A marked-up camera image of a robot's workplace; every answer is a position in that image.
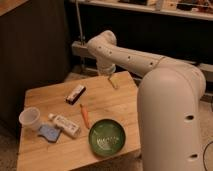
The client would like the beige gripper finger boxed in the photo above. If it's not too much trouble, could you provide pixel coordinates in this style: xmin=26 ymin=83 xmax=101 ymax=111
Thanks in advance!
xmin=107 ymin=76 xmax=114 ymax=88
xmin=112 ymin=77 xmax=119 ymax=89

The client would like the orange pepper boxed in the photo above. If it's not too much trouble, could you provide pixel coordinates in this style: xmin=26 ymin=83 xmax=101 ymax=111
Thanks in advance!
xmin=80 ymin=104 xmax=90 ymax=129

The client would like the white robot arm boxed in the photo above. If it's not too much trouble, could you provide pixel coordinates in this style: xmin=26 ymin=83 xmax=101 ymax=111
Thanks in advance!
xmin=87 ymin=30 xmax=206 ymax=171

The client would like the green ceramic bowl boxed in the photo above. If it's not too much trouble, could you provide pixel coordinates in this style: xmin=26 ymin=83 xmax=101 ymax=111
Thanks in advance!
xmin=88 ymin=119 xmax=126 ymax=157

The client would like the white ceramic cup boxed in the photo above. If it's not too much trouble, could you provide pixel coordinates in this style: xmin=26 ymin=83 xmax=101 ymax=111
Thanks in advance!
xmin=19 ymin=107 xmax=41 ymax=131

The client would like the dark candy bar wrapper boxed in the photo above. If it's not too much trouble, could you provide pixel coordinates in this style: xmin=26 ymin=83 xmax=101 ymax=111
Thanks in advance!
xmin=65 ymin=85 xmax=86 ymax=105

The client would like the wooden table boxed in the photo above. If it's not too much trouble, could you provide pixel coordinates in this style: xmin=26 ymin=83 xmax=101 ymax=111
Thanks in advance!
xmin=17 ymin=71 xmax=140 ymax=171

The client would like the white tube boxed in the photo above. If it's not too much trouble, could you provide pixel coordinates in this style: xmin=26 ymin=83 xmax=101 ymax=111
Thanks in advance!
xmin=48 ymin=113 xmax=81 ymax=138

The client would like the blue sponge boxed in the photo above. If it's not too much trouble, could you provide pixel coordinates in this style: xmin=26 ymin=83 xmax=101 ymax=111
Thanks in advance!
xmin=38 ymin=124 xmax=61 ymax=143

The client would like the upper shelf with items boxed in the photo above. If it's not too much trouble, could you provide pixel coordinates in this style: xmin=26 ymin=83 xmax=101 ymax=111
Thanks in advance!
xmin=70 ymin=0 xmax=213 ymax=21

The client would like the grey metal rail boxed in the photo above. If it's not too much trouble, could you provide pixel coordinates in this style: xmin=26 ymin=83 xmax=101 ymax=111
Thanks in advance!
xmin=71 ymin=40 xmax=213 ymax=83

